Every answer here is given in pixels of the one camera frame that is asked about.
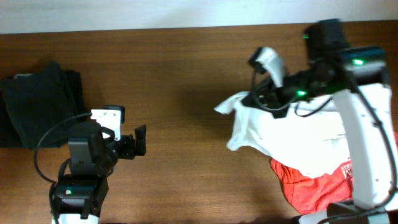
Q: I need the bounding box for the white t-shirt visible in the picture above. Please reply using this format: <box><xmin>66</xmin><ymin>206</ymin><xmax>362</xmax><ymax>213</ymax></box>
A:
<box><xmin>213</xmin><ymin>83</ymin><xmax>398</xmax><ymax>212</ymax></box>

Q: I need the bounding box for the red printed t-shirt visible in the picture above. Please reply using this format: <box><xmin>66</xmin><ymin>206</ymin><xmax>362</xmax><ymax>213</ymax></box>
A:
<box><xmin>269</xmin><ymin>132</ymin><xmax>398</xmax><ymax>215</ymax></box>

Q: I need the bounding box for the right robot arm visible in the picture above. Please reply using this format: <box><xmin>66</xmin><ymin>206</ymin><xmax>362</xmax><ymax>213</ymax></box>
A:
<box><xmin>243</xmin><ymin>19</ymin><xmax>397</xmax><ymax>223</ymax></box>

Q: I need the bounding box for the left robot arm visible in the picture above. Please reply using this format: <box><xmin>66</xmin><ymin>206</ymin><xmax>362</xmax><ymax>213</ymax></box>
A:
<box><xmin>49</xmin><ymin>121</ymin><xmax>147</xmax><ymax>223</ymax></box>

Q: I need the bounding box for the folded black clothes stack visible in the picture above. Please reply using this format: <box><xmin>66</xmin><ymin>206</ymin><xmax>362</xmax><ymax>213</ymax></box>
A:
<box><xmin>1</xmin><ymin>61</ymin><xmax>87</xmax><ymax>149</ymax></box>

